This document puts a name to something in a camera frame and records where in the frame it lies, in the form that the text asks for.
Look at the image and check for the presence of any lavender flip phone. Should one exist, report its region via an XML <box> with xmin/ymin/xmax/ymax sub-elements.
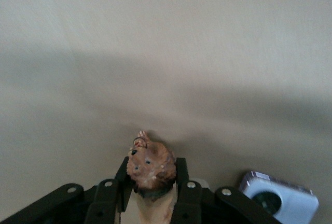
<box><xmin>238</xmin><ymin>171</ymin><xmax>320</xmax><ymax>224</ymax></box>

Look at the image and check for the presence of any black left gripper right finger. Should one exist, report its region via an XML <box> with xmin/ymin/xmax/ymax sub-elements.
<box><xmin>170</xmin><ymin>157</ymin><xmax>284</xmax><ymax>224</ymax></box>

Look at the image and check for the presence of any brown lion statue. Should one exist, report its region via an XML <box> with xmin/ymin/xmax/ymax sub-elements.
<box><xmin>126</xmin><ymin>130</ymin><xmax>178</xmax><ymax>224</ymax></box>

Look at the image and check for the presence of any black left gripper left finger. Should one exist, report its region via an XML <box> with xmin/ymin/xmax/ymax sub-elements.
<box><xmin>0</xmin><ymin>156</ymin><xmax>133</xmax><ymax>224</ymax></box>

